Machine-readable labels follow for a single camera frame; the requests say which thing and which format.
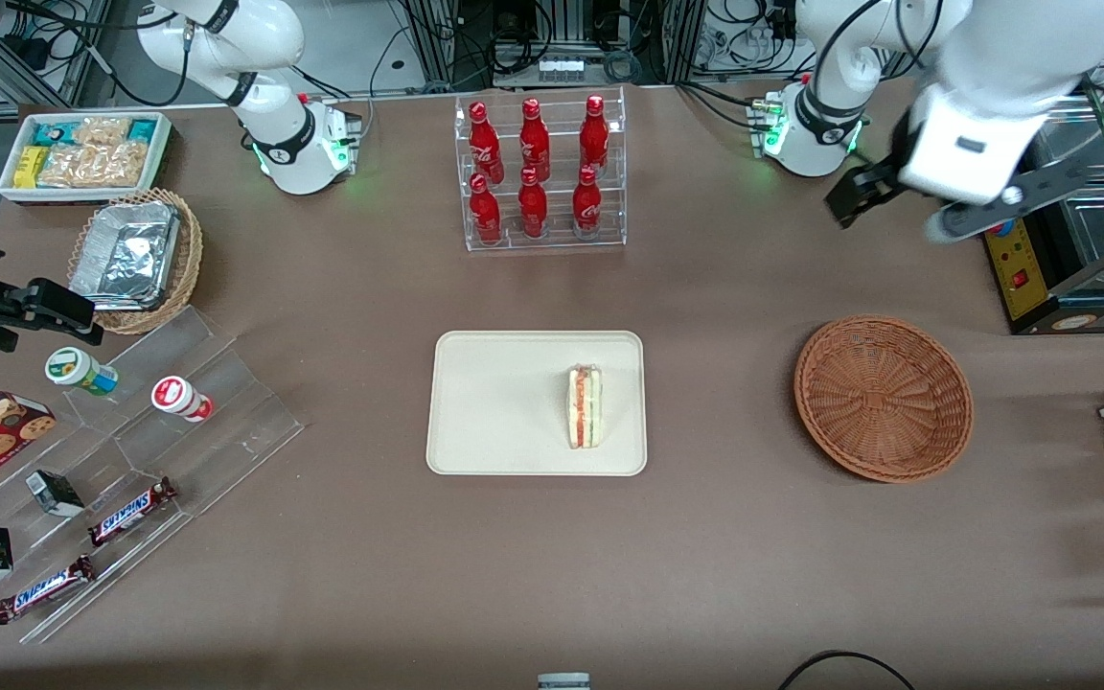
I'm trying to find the triangular sandwich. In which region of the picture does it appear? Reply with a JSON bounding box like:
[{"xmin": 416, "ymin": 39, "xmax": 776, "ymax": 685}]
[{"xmin": 565, "ymin": 361, "xmax": 604, "ymax": 450}]

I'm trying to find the light wicker basket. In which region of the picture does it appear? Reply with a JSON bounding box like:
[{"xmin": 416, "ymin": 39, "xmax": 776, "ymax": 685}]
[{"xmin": 67, "ymin": 188, "xmax": 204, "ymax": 336}]

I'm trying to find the brown round wicker basket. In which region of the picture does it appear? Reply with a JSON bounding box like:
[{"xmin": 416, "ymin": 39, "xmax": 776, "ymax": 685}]
[{"xmin": 793, "ymin": 315, "xmax": 976, "ymax": 484}]

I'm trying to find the beige plastic tray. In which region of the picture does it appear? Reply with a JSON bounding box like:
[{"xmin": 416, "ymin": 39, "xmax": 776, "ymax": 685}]
[{"xmin": 425, "ymin": 331, "xmax": 649, "ymax": 477}]

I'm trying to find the green label yogurt cup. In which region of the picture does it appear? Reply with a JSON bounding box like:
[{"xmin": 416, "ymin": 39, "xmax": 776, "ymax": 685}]
[{"xmin": 44, "ymin": 347, "xmax": 120, "ymax": 398}]

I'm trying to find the aluminium foil container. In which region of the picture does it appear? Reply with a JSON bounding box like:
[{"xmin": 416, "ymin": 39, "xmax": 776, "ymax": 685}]
[{"xmin": 69, "ymin": 200, "xmax": 182, "ymax": 313}]

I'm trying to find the white rectangular snack bin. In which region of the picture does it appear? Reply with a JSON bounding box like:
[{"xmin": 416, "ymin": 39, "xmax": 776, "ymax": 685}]
[{"xmin": 0, "ymin": 110, "xmax": 175, "ymax": 207}]

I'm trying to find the yellow snack pack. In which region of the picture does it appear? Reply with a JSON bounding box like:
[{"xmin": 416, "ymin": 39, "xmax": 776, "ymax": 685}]
[{"xmin": 13, "ymin": 146, "xmax": 52, "ymax": 191}]

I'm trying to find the clear rice cracker bag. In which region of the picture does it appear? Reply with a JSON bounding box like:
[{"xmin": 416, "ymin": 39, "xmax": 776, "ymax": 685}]
[
  {"xmin": 73, "ymin": 116, "xmax": 134, "ymax": 150},
  {"xmin": 87, "ymin": 142, "xmax": 150, "ymax": 189},
  {"xmin": 37, "ymin": 144, "xmax": 93, "ymax": 190}
]

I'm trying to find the red label yogurt cup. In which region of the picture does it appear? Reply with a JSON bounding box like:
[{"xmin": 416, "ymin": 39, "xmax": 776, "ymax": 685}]
[{"xmin": 150, "ymin": 376, "xmax": 216, "ymax": 425}]

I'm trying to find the clear acrylic stepped rack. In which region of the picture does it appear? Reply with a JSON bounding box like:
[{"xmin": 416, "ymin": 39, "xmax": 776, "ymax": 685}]
[{"xmin": 0, "ymin": 305, "xmax": 306, "ymax": 645}]

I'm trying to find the Snickers chocolate bar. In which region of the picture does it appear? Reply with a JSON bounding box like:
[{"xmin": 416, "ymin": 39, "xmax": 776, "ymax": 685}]
[
  {"xmin": 87, "ymin": 476, "xmax": 178, "ymax": 548},
  {"xmin": 0, "ymin": 554, "xmax": 97, "ymax": 627}
]

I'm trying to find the red cola bottle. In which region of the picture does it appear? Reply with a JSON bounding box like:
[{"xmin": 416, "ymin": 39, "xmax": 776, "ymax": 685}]
[
  {"xmin": 572, "ymin": 165, "xmax": 604, "ymax": 240},
  {"xmin": 579, "ymin": 94, "xmax": 611, "ymax": 175},
  {"xmin": 468, "ymin": 101, "xmax": 506, "ymax": 185},
  {"xmin": 469, "ymin": 172, "xmax": 504, "ymax": 246},
  {"xmin": 517, "ymin": 168, "xmax": 550, "ymax": 240},
  {"xmin": 518, "ymin": 98, "xmax": 552, "ymax": 181}
]

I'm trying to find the clear acrylic bottle rack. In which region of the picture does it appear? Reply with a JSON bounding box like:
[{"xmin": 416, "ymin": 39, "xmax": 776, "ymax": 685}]
[{"xmin": 453, "ymin": 85, "xmax": 629, "ymax": 253}]

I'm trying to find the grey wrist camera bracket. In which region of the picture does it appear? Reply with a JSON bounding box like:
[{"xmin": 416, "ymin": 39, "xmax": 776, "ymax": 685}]
[{"xmin": 924, "ymin": 158, "xmax": 1104, "ymax": 244}]

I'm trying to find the black cable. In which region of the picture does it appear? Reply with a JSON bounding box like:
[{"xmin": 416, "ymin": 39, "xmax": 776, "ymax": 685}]
[{"xmin": 777, "ymin": 649, "xmax": 918, "ymax": 690}]

